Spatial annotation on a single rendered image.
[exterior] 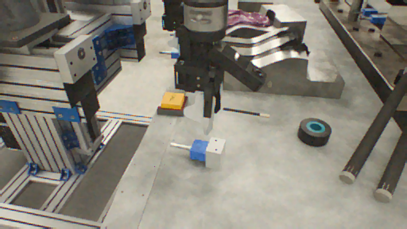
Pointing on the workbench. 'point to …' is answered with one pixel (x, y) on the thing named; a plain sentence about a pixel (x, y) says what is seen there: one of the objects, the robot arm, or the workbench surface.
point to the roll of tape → (314, 132)
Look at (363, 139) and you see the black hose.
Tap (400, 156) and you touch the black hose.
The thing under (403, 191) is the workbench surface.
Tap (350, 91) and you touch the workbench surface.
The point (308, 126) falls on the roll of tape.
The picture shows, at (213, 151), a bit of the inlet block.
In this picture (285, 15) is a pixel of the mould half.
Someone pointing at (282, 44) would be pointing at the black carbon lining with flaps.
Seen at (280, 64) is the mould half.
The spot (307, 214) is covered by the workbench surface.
